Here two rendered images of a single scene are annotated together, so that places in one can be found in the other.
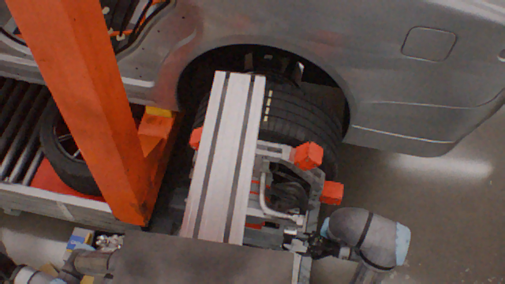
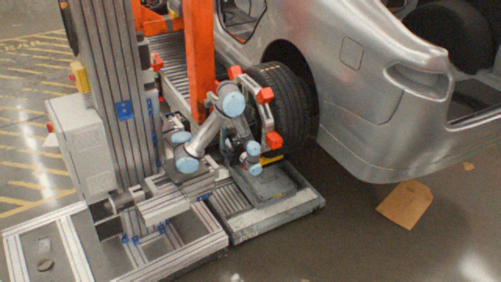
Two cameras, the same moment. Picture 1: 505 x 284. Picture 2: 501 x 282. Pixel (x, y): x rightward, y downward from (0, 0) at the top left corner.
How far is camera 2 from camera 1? 190 cm
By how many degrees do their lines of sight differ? 39
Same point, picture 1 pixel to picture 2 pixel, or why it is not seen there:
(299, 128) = (272, 82)
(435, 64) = (355, 73)
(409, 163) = (393, 244)
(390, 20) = (334, 30)
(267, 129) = (258, 74)
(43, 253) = not seen: hidden behind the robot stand
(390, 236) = (229, 91)
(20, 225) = not seen: hidden behind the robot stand
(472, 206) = not seen: outside the picture
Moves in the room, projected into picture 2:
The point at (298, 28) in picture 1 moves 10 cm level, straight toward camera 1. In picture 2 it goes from (301, 30) to (288, 33)
